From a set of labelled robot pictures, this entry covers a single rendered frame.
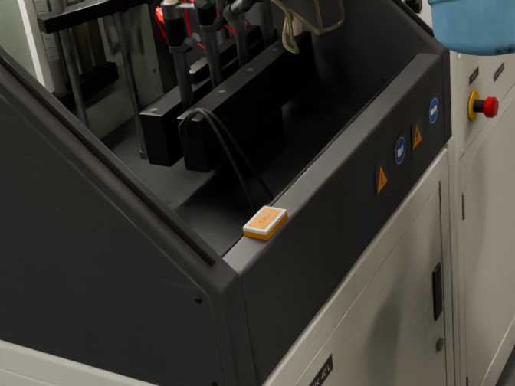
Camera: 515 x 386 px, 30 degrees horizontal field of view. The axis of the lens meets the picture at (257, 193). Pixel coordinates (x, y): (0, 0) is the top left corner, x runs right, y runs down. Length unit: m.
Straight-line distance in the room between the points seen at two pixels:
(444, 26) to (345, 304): 0.73
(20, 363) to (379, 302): 0.50
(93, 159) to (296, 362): 0.36
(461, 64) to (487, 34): 1.01
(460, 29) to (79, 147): 0.52
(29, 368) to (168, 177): 0.39
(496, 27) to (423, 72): 0.86
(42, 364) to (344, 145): 0.47
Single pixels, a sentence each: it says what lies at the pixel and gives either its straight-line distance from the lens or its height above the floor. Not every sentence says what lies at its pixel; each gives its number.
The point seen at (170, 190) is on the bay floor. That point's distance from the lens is 1.45.
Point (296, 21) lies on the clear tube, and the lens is 1.53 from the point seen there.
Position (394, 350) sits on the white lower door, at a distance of 1.50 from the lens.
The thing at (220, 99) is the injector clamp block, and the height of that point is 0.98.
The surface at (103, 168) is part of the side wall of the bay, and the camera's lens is 1.00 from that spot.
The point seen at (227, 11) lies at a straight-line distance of 1.35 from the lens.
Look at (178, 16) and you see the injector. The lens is 1.29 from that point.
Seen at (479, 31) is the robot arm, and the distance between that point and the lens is 0.59.
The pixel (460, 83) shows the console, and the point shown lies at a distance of 1.61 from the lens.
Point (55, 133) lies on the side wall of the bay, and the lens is 1.01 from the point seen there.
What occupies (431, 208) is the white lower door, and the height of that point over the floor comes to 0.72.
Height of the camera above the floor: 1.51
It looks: 29 degrees down
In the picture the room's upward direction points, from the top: 8 degrees counter-clockwise
